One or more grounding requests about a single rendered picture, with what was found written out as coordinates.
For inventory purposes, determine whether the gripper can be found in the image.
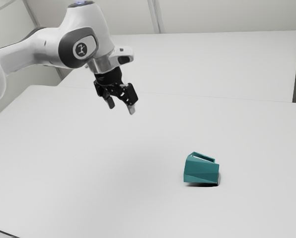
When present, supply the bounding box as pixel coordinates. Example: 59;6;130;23
92;66;139;116

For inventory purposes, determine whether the teal faceted mug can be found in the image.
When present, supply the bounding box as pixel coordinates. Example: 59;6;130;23
183;151;220;185

